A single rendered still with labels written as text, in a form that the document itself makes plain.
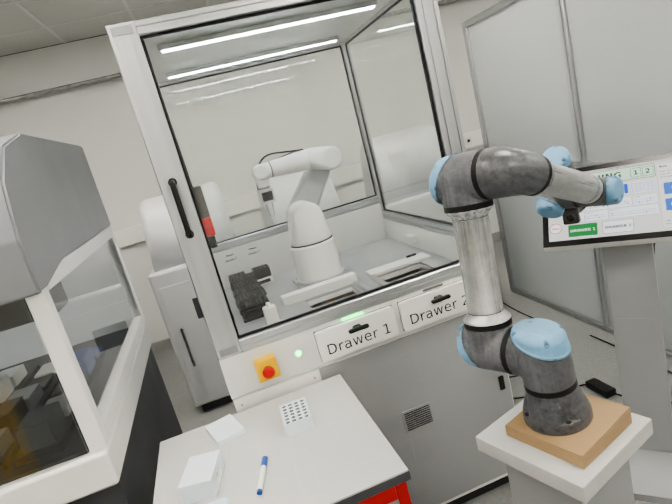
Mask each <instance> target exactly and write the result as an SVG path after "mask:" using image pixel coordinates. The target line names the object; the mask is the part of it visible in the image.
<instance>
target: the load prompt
mask: <svg viewBox="0 0 672 504"><path fill-rule="evenodd" d="M588 174H591V175H595V176H598V177H606V176H619V177H620V178H621V179H622V181H626V180H632V179H639V178H646V177H653V176H656V173H655V164H654V163H650V164H644V165H638V166H632V167H625V168H619V169H613V170H606V171H600V172H594V173H588Z"/></svg>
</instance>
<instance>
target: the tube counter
mask: <svg viewBox="0 0 672 504"><path fill-rule="evenodd" d="M623 184H624V194H632V193H639V192H647V191H654V190H657V182H656V179H650V180H643V181H636V182H629V183H623Z"/></svg>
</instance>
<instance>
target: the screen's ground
mask: <svg viewBox="0 0 672 504"><path fill-rule="evenodd" d="M650 163H654V164H655V173H656V176H653V177H646V178H639V179H632V180H626V181H623V183H629V182H636V181H643V180H650V179H656V182H657V190H654V191H647V192H639V193H632V194H624V197H625V196H632V195H640V194H647V193H655V192H658V199H659V208H660V214H651V215H642V216H633V217H624V218H616V219H607V220H598V221H589V222H580V223H577V224H585V223H594V222H597V226H598V235H589V236H579V237H569V238H568V225H564V224H563V220H562V216H561V217H559V218H548V221H549V224H556V223H562V234H556V235H549V242H554V241H565V240H575V239H585V238H596V237H606V236H617V235H627V234H637V233H648V232H658V231H669V230H672V210H668V211H666V204H665V199H666V198H672V194H665V195H664V187H663V183H665V182H672V158H666V159H660V160H653V161H647V162H641V163H635V164H629V165H623V166H616V167H610V168H604V169H598V170H592V171H585V173H594V172H600V171H606V170H613V169H619V168H625V167H632V166H638V165H644V164H650ZM630 218H633V220H634V230H635V231H630V232H619V233H609V234H603V228H602V222H603V221H612V220H621V219H630Z"/></svg>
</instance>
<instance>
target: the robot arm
mask: <svg viewBox="0 0 672 504"><path fill-rule="evenodd" d="M429 189H430V193H431V196H432V198H433V199H435V201H436V202H437V203H438V204H441V205H443V208H444V214H445V215H447V216H448V217H450V218H451V219H452V223H453V229H454V234H455V240H456V246H457V252H458V258H459V264H460V269H461V275H462V281H463V287H464V293H465V299H466V304H467V310H468V313H467V314H466V316H465V317H464V318H463V324H462V325H461V326H460V328H459V330H458V333H459V335H457V347H458V351H459V353H460V355H461V357H462V358H463V360H464V361H465V362H467V363H468V364H470V365H472V366H475V367H478V368H480V369H484V370H493V371H497V372H502V373H507V374H512V375H517V376H521V377H522V380H523V384H524V388H525V393H524V401H523V409H522V411H523V416H524V420H525V423H526V424H527V426H528V427H529V428H531V429H532V430H534V431H535V432H537V433H540V434H543V435H548V436H567V435H572V434H575V433H578V432H580V431H582V430H584V429H585V428H587V427H588V426H589V425H590V423H591V422H592V420H593V411H592V406H591V404H590V402H589V400H588V399H587V397H586V395H585V394H584V392H583V391H582V389H581V388H580V386H579V385H578V381H577V377H576V372H575V368H574V363H573V359H572V354H571V345H570V342H569V340H568V338H567V334H566V332H565V330H564V329H563V327H562V326H561V325H559V324H558V323H556V322H554V321H551V320H548V319H542V318H532V320H529V319H525V320H522V321H519V322H517V323H516V324H514V325H513V323H512V317H511V313H510V312H508V311H507V310H505V309H504V308H503V301H502V295H501V289H500V283H499V276H498V270H497V264H496V258H495V251H494V245H493V239H492V233H491V226H490V220H489V211H490V210H491V209H492V207H493V206H494V202H493V199H498V198H505V197H511V196H519V195H525V196H536V195H538V197H537V202H536V212H537V213H538V214H539V215H541V216H543V217H546V218H559V217H561V216H562V217H563V223H564V225H570V224H577V223H579V222H580V221H581V220H580V214H579V213H580V212H582V211H583V210H584V209H585V208H586V207H592V206H608V205H615V204H619V203H620V202H621V201H622V200H623V197H624V184H623V181H622V179H621V178H620V177H619V176H606V177H598V176H595V175H591V174H588V173H585V172H581V171H578V170H575V167H574V164H573V161H572V156H571V155H570V154H569V152H568V150H567V149H566V148H564V147H562V146H553V147H550V148H549V149H547V150H546V151H545V152H544V153H543V155H541V154H538V153H535V152H531V151H527V150H523V149H518V148H512V147H504V146H493V147H488V148H484V149H479V150H474V151H469V152H464V153H455V154H452V155H450V156H446V157H443V158H441V159H440V160H438V161H437V162H436V164H435V165H434V168H433V169H432V171H431V174H430V178H429Z"/></svg>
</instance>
